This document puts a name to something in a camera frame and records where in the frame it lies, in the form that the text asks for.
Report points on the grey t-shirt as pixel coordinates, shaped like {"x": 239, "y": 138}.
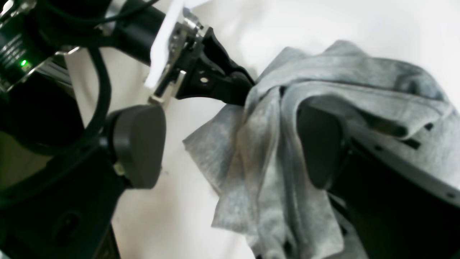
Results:
{"x": 253, "y": 158}

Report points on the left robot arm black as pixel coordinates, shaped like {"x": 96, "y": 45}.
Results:
{"x": 33, "y": 32}

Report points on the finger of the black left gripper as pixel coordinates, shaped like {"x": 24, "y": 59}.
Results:
{"x": 210, "y": 73}

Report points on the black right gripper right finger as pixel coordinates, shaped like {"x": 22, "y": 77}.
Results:
{"x": 401, "y": 195}

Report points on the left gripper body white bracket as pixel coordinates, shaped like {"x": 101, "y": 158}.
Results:
{"x": 177, "y": 27}

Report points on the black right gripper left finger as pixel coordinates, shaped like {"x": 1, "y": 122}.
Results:
{"x": 65, "y": 210}

